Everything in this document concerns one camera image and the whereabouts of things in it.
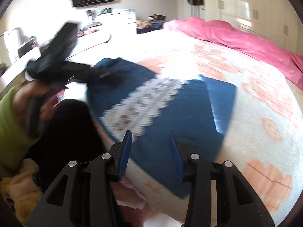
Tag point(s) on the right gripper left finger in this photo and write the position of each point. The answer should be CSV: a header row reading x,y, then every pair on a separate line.
x,y
81,194

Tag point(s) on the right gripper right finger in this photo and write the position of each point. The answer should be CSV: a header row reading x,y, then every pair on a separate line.
x,y
237,202

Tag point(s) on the blue denim pants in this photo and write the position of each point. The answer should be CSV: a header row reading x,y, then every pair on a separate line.
x,y
133,98

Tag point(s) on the green sleeve forearm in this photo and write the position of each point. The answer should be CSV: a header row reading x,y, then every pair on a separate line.
x,y
15,142

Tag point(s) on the left hand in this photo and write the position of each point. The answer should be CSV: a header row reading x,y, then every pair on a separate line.
x,y
33,91

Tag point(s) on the white curved desk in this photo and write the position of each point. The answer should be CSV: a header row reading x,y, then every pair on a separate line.
x,y
65,50

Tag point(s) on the orange white plush blanket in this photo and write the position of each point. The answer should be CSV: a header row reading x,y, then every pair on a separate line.
x,y
264,136

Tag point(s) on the yellow plush toy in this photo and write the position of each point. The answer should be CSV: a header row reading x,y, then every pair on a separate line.
x,y
20,193

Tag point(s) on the white drawer dresser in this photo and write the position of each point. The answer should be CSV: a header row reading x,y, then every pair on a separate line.
x,y
119,22

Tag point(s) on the pile of clothes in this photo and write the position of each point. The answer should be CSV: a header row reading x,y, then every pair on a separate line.
x,y
154,22

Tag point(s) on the pink duvet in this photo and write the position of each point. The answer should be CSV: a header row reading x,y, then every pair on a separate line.
x,y
222,33

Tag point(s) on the white glossy wardrobe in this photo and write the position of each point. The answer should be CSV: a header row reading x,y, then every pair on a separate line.
x,y
274,20

